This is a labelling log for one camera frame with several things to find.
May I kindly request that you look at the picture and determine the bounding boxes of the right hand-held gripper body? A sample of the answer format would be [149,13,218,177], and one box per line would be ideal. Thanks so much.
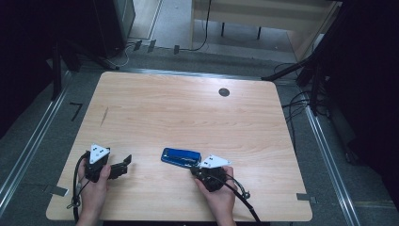
[197,153,232,193]

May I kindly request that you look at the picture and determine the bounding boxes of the black cabinet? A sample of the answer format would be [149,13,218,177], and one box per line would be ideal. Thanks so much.
[93,0,136,59]

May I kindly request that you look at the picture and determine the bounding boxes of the light wooden bench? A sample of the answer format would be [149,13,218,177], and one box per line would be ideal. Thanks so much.
[189,0,343,62]

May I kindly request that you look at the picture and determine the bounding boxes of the black angled floor tape mark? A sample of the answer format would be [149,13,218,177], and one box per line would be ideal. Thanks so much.
[69,102,84,122]

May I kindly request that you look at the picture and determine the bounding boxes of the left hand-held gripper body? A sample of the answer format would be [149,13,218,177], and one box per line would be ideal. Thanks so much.
[84,143,112,184]

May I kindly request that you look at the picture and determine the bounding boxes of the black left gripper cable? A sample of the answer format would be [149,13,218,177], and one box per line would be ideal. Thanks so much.
[66,151,92,224]

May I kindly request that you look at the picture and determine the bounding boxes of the person's left hand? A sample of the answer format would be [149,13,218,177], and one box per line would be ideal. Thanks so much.
[77,159,112,218]

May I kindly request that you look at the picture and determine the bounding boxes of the dark curtain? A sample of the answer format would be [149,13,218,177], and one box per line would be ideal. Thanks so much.
[323,0,399,212]
[0,0,97,139]

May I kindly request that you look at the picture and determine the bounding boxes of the blue stapler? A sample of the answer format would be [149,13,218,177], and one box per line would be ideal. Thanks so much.
[160,147,202,170]

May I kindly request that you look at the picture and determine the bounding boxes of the white floor cable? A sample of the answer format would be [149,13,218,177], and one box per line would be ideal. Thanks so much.
[114,42,136,69]

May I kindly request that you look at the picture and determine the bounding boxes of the black hanging cable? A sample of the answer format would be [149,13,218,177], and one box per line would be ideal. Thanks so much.
[180,0,213,53]

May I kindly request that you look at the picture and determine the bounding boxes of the grey tape piece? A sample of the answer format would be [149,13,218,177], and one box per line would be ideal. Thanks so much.
[43,184,71,198]
[295,192,318,204]

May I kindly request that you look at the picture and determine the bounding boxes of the person's right hand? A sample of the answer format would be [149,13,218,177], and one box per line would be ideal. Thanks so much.
[194,165,237,221]

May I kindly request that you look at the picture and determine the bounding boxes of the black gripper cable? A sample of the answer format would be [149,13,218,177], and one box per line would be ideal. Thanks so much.
[215,173,262,225]
[66,151,92,224]

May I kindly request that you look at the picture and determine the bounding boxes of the metal floor rail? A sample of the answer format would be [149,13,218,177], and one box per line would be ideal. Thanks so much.
[0,71,72,218]
[303,105,362,226]

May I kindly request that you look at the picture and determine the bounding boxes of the bundle of black floor cables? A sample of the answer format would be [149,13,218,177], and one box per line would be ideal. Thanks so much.
[273,61,330,154]

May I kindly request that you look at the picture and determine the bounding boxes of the black metal stand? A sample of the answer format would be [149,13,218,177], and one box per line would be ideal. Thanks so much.
[50,39,120,102]
[261,3,346,117]

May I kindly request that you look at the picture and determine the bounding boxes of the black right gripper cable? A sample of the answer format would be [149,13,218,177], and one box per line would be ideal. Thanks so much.
[215,173,262,225]

